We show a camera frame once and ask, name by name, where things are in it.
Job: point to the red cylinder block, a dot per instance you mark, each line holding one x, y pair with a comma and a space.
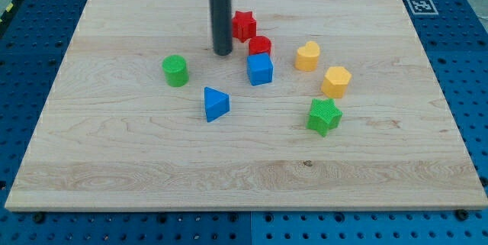
259, 44

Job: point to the blue cube block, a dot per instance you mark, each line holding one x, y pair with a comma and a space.
260, 69

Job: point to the red star block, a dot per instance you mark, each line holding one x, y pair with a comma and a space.
244, 25

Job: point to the green cylinder block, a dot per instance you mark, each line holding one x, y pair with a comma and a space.
175, 70

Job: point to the yellow heart block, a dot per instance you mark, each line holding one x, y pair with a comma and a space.
307, 56

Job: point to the yellow hexagon block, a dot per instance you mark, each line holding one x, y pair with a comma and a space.
335, 82

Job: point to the green star block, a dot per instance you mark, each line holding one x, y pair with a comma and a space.
323, 116

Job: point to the light wooden board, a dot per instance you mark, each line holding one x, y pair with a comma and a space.
114, 136

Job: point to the black bolt left front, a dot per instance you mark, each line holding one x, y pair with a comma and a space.
39, 217

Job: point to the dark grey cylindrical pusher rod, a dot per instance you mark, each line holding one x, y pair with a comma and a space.
221, 26

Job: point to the black bolt right front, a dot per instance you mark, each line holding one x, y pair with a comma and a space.
461, 214

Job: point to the white fiducial marker tag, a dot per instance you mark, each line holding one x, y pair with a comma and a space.
422, 7

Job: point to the black bolt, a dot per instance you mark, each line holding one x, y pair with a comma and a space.
461, 214
39, 217

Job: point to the blue triangle block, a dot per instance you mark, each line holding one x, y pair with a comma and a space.
216, 103

